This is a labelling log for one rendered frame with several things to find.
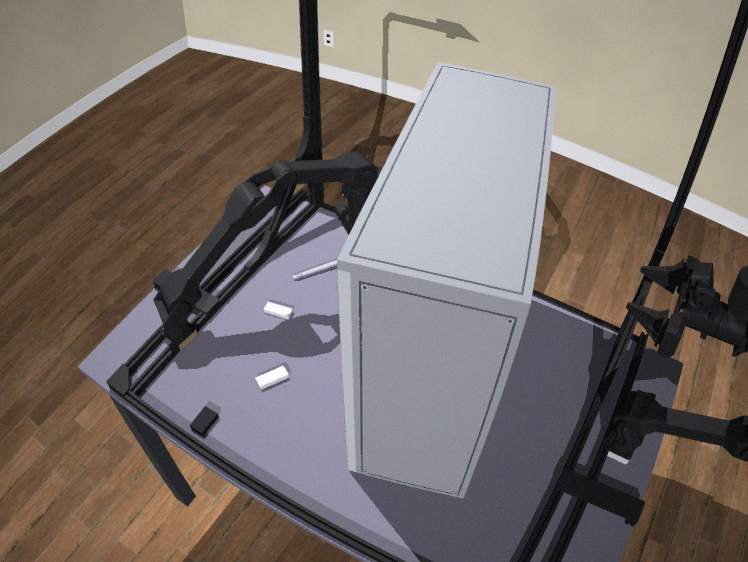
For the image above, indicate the light grey metal rod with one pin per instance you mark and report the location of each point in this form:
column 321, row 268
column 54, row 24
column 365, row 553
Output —
column 315, row 270

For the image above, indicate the light grey panel with holes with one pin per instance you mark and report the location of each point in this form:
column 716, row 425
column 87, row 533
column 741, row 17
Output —
column 344, row 302

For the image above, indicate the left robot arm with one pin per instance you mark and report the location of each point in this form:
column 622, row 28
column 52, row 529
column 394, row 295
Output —
column 640, row 414

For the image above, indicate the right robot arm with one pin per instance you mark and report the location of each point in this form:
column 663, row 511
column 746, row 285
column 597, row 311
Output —
column 245, row 208

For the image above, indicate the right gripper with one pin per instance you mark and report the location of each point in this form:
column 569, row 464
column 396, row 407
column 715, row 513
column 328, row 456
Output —
column 350, row 216

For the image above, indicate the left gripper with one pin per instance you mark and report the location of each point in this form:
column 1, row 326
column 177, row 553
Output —
column 669, row 277

